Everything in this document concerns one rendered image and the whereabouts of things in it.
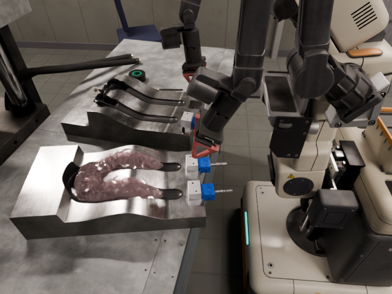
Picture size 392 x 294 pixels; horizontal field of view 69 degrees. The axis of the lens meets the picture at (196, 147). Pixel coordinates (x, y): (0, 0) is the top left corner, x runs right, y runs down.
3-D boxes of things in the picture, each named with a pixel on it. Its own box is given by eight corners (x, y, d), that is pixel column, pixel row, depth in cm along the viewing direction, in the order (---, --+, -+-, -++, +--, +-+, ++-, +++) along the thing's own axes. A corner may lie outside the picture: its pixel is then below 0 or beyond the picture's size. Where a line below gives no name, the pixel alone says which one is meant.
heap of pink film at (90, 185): (163, 158, 94) (161, 141, 89) (163, 203, 81) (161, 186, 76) (82, 163, 93) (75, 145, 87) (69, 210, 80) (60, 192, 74)
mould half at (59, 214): (198, 161, 101) (198, 138, 94) (205, 227, 83) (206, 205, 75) (52, 170, 98) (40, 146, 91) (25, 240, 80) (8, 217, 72)
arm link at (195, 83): (259, 84, 59) (256, 64, 65) (210, 59, 56) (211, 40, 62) (228, 124, 66) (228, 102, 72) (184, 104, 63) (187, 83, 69)
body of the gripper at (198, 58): (182, 72, 98) (178, 49, 94) (189, 61, 106) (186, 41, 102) (200, 71, 97) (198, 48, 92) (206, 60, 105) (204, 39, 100)
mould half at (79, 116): (204, 112, 122) (205, 84, 113) (190, 154, 104) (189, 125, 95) (96, 97, 130) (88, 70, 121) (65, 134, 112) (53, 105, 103)
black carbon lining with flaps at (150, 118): (186, 104, 114) (186, 83, 108) (175, 130, 103) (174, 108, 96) (105, 94, 120) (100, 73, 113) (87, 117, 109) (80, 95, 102)
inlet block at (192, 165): (224, 163, 97) (226, 152, 93) (227, 175, 93) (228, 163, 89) (186, 165, 96) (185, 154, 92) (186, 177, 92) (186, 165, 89)
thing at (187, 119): (219, 128, 105) (220, 116, 101) (217, 137, 101) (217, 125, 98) (184, 123, 107) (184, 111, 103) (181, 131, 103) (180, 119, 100)
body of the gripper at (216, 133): (196, 137, 69) (210, 116, 64) (198, 112, 76) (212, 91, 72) (219, 147, 71) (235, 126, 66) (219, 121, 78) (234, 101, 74)
